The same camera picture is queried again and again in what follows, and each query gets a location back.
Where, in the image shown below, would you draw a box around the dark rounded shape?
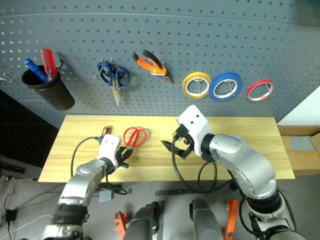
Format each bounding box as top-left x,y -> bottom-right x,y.
188,197 -> 224,240
122,200 -> 161,240

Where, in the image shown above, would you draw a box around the grey metal pegboard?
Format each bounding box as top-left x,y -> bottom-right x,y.
0,0 -> 320,130

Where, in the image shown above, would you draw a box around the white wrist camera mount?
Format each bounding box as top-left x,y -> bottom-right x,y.
96,133 -> 122,168
177,104 -> 216,156

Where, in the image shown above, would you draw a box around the yellow tape roll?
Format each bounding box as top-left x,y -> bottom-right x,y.
181,71 -> 212,100

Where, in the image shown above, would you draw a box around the short orange floor object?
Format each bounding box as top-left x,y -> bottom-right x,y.
113,210 -> 130,239

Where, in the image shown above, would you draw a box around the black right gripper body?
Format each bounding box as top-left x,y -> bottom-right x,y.
172,123 -> 195,153

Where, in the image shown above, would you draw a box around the small grey floor box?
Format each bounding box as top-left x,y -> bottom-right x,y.
98,190 -> 114,203

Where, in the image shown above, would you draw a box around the long orange floor object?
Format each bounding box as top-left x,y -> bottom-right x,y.
224,198 -> 240,240

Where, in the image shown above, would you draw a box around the black cup holder hook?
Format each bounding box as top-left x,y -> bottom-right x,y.
55,58 -> 70,71

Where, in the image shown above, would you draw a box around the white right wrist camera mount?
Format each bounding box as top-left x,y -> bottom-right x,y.
177,104 -> 216,156

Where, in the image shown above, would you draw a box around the red handled screwdriver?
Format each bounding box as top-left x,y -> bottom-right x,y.
40,48 -> 59,81

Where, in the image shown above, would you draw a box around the thin floor cables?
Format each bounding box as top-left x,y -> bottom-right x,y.
3,178 -> 66,240

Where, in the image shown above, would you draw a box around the empty silver pegboard hook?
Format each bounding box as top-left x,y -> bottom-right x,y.
0,72 -> 13,84

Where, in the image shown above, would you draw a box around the red handled scissors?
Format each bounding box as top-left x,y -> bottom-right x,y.
123,126 -> 149,149

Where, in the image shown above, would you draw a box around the black cylindrical tool cup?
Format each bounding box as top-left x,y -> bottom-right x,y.
21,67 -> 76,111

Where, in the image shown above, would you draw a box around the silver tape pegboard hook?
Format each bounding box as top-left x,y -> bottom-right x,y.
224,79 -> 237,96
258,77 -> 273,94
193,77 -> 202,96

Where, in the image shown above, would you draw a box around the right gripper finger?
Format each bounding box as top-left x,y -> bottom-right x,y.
160,140 -> 176,152
174,147 -> 193,160

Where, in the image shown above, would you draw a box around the blue handled scissors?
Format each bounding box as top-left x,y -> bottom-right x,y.
96,60 -> 131,108

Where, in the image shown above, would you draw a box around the brown cardboard box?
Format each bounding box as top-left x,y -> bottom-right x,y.
277,123 -> 320,176

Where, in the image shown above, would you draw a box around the red tape roll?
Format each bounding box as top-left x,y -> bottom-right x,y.
246,77 -> 275,103

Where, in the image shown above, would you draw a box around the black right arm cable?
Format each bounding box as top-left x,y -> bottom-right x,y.
171,139 -> 219,194

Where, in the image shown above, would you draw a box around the orange and black pliers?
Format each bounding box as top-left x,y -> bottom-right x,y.
131,49 -> 175,85

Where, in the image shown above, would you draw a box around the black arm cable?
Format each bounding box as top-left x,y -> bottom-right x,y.
70,135 -> 129,196
171,139 -> 219,194

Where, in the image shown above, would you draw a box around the silver scissors pegboard hook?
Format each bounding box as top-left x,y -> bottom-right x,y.
94,57 -> 114,79

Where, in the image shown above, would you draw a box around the blue tape roll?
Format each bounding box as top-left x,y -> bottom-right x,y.
208,72 -> 243,102

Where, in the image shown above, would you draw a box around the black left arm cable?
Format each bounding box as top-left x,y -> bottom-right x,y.
70,135 -> 129,196

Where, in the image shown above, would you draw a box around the black table base frame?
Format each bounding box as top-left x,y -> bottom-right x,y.
94,178 -> 239,197

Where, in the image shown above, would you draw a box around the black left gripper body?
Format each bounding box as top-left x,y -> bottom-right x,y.
112,146 -> 128,171

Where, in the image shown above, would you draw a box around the black power adapter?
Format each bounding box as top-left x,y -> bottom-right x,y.
4,209 -> 17,222

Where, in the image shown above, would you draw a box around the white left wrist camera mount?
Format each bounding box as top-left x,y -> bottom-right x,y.
96,133 -> 122,168

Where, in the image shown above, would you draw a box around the blue handled screwdriver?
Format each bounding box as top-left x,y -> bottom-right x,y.
24,57 -> 49,83

